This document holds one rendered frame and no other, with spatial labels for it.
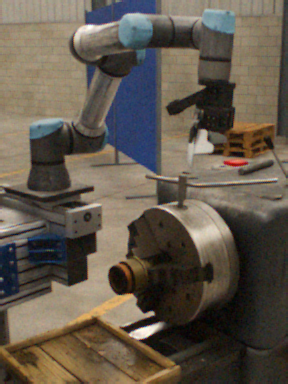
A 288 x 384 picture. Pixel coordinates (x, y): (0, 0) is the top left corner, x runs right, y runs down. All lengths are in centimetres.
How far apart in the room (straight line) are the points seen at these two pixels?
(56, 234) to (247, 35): 1067
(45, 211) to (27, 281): 24
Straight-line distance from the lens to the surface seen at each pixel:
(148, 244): 144
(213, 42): 129
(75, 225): 185
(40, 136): 192
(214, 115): 131
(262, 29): 1220
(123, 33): 132
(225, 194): 151
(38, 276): 197
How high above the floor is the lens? 161
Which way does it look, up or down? 16 degrees down
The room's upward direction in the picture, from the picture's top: 1 degrees clockwise
